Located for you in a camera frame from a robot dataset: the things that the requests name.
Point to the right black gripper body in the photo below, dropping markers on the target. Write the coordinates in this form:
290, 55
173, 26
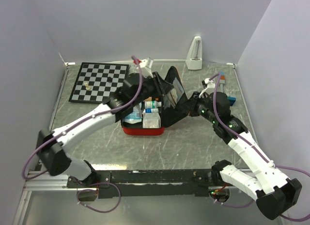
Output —
199, 105

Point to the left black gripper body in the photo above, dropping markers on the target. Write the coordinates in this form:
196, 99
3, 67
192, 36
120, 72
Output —
153, 87

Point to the clear green-label bottle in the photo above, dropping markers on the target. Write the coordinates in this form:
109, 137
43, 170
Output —
152, 104

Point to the blue white small bottle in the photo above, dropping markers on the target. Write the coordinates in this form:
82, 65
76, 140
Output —
151, 110

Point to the red black medicine case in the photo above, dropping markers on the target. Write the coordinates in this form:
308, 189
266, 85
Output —
168, 115

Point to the white gauze packet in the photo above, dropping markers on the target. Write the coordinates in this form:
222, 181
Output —
151, 120

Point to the blue white bandage packet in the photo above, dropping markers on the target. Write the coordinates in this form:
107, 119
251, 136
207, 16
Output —
135, 116

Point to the beige bandage patch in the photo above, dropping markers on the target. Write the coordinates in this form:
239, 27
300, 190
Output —
174, 96

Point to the clear bag with pads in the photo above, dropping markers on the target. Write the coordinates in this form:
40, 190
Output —
178, 87

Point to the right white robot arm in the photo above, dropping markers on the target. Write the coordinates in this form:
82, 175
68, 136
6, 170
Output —
272, 190

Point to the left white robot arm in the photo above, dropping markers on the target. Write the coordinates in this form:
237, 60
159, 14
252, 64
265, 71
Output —
53, 146

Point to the blue toy block stack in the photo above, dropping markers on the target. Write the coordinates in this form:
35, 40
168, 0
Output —
232, 100

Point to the grey orange blue toy stick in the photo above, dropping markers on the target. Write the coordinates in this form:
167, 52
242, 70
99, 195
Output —
221, 79

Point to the white metronome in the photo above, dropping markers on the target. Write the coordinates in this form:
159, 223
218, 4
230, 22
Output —
194, 56

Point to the black white chessboard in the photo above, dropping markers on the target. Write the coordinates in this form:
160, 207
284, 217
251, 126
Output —
96, 74

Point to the black base bar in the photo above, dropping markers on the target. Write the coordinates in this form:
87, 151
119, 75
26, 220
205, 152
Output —
197, 182

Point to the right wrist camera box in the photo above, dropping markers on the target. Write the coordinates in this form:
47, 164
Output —
208, 86

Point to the aluminium frame rail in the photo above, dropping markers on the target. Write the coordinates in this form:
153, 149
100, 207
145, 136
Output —
45, 182

